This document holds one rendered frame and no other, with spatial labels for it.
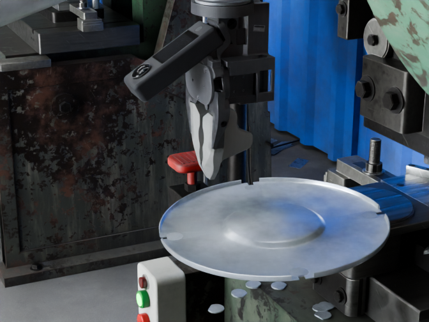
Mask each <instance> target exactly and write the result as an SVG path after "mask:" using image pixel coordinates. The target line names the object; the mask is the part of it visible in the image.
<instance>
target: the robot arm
mask: <svg viewBox="0 0 429 322"><path fill-rule="evenodd" d="M63 1H66V0H0V27H2V26H5V25H7V24H9V23H12V22H15V21H16V20H19V19H22V18H24V17H27V16H29V15H32V14H34V13H36V12H39V11H42V10H44V9H46V8H49V7H51V6H54V5H56V4H59V3H62V2H63ZM191 13H192V14H194V15H198V16H201V17H207V20H206V22H207V23H204V22H202V21H198V22H197V23H196V24H194V25H193V26H192V27H190V28H189V29H187V30H186V31H185V32H184V33H182V34H181V35H179V36H178V37H177V38H176V39H174V40H173V41H171V42H170V43H169V44H168V45H166V46H165V47H164V48H162V49H161V50H159V51H158V52H157V53H156V54H154V55H153V56H151V57H150V58H149V59H148V60H146V61H145V62H143V63H142V64H141V65H140V66H138V67H137V68H136V69H134V70H133V71H132V72H130V73H129V74H128V75H126V76H125V78H124V83H125V84H126V85H127V87H128V88H129V90H130V91H131V92H132V93H133V94H134V95H135V96H136V97H137V98H139V99H140V100H141V101H143V102H148V101H150V99H152V98H153V97H155V96H156V95H157V94H158V93H160V92H161V91H163V90H164V89H165V88H166V87H168V86H169V85H171V84H172V83H173V82H174V81H176V80H177V79H178V78H180V77H181V76H182V75H184V74H185V73H186V110H187V115H188V122H189V127H190V133H192V140H193V146H194V148H195V153H196V156H197V160H198V163H199V165H200V167H201V169H202V170H203V172H204V174H205V175H206V177H207V178H209V179H210V180H214V179H215V177H216V175H217V174H218V171H219V168H220V164H221V162H222V161H223V160H224V159H226V158H229V157H231V156H233V155H236V154H238V153H240V152H242V151H245V150H247V149H248V148H250V146H251V145H252V143H253V135H252V133H250V132H248V131H246V130H243V129H241V128H239V126H238V124H237V113H236V111H235V110H234V109H232V108H230V105H229V104H239V105H244V104H254V103H255V102H256V103H259V102H268V101H273V100H274V90H275V57H274V56H272V55H270V54H269V53H268V41H269V3H268V2H261V1H260V0H191ZM268 70H271V87H270V91H268V75H269V72H268Z"/></svg>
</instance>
